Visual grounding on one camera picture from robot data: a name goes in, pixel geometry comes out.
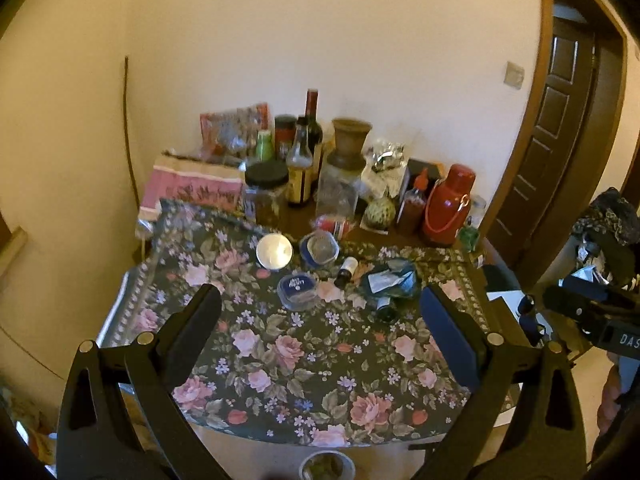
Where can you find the blue rimmed plastic cup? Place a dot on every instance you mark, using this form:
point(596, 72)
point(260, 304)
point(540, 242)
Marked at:
point(319, 248)

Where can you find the brown liquor bottle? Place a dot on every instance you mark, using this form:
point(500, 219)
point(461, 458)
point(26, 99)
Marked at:
point(300, 163)

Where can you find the crumpled silver foil bag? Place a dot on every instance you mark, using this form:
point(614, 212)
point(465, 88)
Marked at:
point(384, 172)

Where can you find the grey trash bin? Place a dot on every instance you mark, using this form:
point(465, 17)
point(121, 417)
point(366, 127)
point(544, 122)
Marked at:
point(327, 465)

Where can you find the red sauce squeeze bottle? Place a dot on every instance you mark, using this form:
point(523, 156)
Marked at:
point(413, 204)

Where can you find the wooden table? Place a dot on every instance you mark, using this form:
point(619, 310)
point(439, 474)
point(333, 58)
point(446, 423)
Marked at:
point(298, 221)

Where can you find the small dark green bottle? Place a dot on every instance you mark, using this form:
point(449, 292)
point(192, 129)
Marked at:
point(385, 310)

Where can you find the dark wine bottle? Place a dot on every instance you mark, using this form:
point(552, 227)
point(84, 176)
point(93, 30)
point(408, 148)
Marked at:
point(315, 134)

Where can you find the small green glass bottle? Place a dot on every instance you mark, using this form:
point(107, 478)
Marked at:
point(469, 235)

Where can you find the wall light switch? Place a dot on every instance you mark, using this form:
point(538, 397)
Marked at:
point(514, 75)

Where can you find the green cap bottle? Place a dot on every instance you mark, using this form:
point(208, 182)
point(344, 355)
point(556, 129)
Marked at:
point(264, 146)

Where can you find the pink white cardboard box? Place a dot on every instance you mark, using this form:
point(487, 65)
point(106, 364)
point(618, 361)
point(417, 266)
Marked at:
point(191, 181)

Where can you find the red thermos flask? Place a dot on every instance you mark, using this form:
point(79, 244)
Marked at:
point(448, 205)

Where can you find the brown ceramic vase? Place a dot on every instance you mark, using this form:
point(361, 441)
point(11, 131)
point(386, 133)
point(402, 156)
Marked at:
point(349, 136)

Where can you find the dark plastic wrapper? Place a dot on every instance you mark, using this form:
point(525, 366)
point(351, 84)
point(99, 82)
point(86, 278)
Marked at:
point(394, 278)

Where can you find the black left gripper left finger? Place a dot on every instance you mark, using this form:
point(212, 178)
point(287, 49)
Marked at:
point(118, 418)

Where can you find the green round fruit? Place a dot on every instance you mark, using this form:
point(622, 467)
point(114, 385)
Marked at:
point(380, 214)

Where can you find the glass jar black lid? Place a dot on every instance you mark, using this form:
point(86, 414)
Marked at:
point(264, 192)

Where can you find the dark clothes pile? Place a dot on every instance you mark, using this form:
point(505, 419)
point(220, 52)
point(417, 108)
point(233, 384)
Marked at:
point(607, 235)

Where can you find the small dark dropper bottle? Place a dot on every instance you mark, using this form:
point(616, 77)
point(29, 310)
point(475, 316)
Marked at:
point(346, 272)

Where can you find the red crumpled can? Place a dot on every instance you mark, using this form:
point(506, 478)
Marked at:
point(338, 226)

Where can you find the dark box behind thermos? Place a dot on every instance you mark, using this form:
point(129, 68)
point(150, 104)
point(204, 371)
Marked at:
point(435, 170)

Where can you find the floral dark tablecloth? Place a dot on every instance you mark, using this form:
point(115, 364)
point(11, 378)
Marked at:
point(331, 375)

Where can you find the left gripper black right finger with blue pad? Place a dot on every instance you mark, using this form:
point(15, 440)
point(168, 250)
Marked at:
point(545, 438)

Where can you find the dark jar red label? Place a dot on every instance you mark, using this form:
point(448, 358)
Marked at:
point(284, 134)

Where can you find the brown wooden door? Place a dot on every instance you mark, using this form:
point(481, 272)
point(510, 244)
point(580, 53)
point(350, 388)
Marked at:
point(554, 135)

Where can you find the clear empty glass jar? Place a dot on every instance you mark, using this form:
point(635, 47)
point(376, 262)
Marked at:
point(477, 211)

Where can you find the red snack bag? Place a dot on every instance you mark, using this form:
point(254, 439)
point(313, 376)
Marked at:
point(233, 132)

